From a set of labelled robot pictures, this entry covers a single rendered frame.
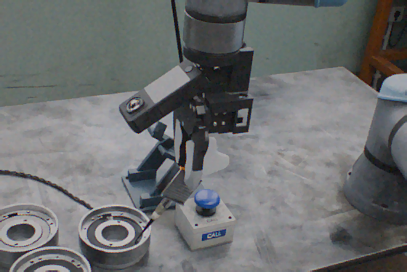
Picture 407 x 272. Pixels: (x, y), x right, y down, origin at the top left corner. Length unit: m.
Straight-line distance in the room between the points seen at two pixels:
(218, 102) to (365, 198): 0.40
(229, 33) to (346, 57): 2.51
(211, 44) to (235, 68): 0.06
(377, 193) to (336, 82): 0.51
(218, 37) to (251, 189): 0.42
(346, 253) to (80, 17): 1.75
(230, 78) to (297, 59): 2.27
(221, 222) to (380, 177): 0.29
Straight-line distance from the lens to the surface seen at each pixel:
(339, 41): 3.15
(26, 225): 0.95
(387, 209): 1.07
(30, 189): 1.06
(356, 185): 1.08
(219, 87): 0.79
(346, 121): 1.35
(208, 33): 0.72
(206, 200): 0.92
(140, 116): 0.75
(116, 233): 0.95
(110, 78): 2.65
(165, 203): 0.87
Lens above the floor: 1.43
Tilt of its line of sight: 32 degrees down
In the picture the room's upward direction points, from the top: 7 degrees clockwise
